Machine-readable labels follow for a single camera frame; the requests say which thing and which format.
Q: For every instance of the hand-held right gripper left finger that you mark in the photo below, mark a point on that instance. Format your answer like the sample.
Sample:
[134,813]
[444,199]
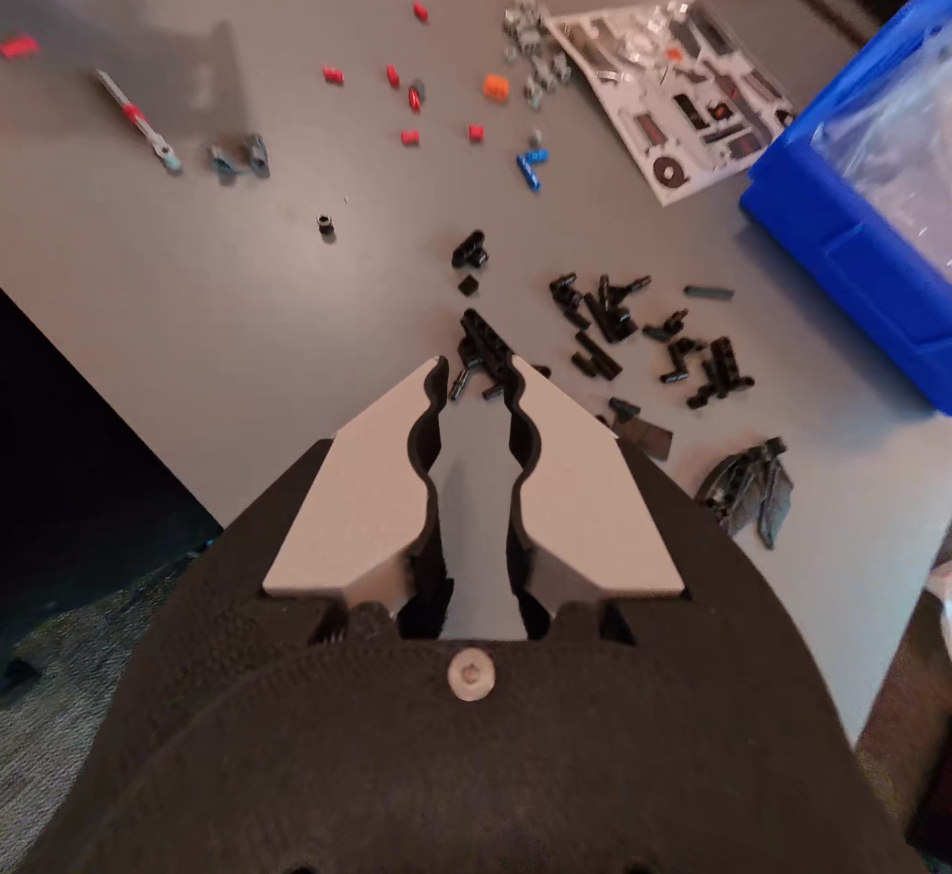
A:
[349,517]

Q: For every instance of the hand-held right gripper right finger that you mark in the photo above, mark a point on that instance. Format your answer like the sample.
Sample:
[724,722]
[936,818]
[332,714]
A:
[595,517]

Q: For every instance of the black lego beam with pins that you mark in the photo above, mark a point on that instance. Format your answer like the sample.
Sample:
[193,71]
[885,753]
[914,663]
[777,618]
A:
[483,346]

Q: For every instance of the dark grey lego panel piece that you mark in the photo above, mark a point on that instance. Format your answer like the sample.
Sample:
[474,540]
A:
[253,156]

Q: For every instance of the light grey lego connector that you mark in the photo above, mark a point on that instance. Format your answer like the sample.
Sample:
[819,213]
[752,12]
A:
[167,156]

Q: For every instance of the red lego bush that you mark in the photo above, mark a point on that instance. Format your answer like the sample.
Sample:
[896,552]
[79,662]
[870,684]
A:
[135,115]

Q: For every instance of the long grey lego axle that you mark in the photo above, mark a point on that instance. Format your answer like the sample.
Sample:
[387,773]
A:
[119,97]

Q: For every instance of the black curved lego panel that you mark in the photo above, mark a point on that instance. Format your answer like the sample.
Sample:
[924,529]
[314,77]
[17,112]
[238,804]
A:
[736,491]

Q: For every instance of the dark slim lego panel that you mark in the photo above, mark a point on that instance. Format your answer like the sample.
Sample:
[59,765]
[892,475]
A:
[777,502]

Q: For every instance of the scattered black lego pieces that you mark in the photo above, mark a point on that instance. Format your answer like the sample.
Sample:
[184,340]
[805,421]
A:
[610,316]

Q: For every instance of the small black lego piece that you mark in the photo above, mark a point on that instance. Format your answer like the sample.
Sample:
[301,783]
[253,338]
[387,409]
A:
[326,225]

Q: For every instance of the blue angled lego beam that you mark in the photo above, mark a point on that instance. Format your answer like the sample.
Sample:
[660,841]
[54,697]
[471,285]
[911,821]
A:
[529,171]

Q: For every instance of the lego sticker sheet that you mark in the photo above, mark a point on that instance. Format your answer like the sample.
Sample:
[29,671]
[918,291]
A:
[669,93]

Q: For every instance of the orange lego piece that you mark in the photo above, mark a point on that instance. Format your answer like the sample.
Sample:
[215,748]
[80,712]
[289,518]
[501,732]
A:
[496,87]

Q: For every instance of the scattered small red lego bushes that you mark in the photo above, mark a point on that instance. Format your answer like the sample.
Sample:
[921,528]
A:
[393,76]

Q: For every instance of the long red lego pin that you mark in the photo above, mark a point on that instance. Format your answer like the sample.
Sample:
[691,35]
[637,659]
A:
[18,47]

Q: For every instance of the blue plastic bin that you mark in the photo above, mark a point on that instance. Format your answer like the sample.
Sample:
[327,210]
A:
[818,234]

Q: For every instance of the pile of light grey connectors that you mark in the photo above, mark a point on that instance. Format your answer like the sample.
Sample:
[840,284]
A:
[535,34]

